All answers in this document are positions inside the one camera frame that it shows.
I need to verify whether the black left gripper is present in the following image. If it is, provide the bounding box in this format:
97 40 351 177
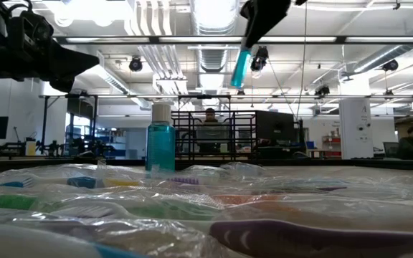
0 34 100 94

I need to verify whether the teal mouthwash bottle white cap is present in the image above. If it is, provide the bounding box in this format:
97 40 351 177
145 102 176 173
229 47 252 89

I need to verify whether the purple-bristled toothbrush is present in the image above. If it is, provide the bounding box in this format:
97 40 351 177
156 175 229 188

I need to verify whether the orange toothbrush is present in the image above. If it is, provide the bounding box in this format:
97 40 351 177
211 193 413 232

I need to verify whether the black ceiling spotlight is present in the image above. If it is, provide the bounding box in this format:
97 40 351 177
128 56 144 73
382 58 400 72

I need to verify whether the pale yellow container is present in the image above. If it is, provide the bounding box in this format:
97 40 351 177
24 139 37 157

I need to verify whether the person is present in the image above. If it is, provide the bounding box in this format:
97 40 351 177
397 125 413 161
196 107 229 155

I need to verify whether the large black box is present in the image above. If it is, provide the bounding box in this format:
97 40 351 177
256 110 297 161

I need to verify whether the yellow toothbrush in wrapper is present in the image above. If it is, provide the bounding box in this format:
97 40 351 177
98 177 145 188

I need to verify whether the white pillar with security cameras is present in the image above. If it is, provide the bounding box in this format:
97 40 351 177
338 75 374 160

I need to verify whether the red storage shelf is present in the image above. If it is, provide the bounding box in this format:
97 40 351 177
321 135 342 159

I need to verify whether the white blue toothbrush in wrapper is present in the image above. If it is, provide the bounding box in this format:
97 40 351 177
0 219 147 258

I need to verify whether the grey laptop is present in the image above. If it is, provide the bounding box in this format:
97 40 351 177
382 141 400 159

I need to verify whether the silver ventilation duct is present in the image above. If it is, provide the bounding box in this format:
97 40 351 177
189 0 242 91

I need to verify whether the black overhead camera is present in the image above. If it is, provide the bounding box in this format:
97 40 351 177
250 45 270 73

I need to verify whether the black frame crossbar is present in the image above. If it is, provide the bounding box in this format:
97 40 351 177
53 34 413 45

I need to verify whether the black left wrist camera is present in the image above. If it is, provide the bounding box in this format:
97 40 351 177
7 9 54 54

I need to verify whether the black wire rack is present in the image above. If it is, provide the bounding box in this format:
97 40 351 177
171 110 259 163

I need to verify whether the black table frame rim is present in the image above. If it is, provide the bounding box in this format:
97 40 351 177
0 158 413 173

